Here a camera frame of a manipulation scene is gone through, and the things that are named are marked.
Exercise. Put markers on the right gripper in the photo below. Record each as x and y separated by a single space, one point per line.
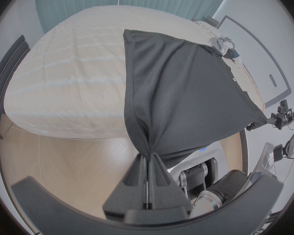
279 121

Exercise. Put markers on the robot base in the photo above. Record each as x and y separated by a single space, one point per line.
198 159

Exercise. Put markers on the black chest of drawers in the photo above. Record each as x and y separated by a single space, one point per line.
7 67

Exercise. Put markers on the grey bedside table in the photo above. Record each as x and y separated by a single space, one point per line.
210 21

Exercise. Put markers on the pile of clothes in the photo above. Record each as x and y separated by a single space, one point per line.
223 45

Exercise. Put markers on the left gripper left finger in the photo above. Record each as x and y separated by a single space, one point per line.
117 202

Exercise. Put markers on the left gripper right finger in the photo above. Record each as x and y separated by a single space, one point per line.
176 199

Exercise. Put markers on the bed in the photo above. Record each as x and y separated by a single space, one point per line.
71 82

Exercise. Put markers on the black T-shirt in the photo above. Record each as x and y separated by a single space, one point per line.
181 94

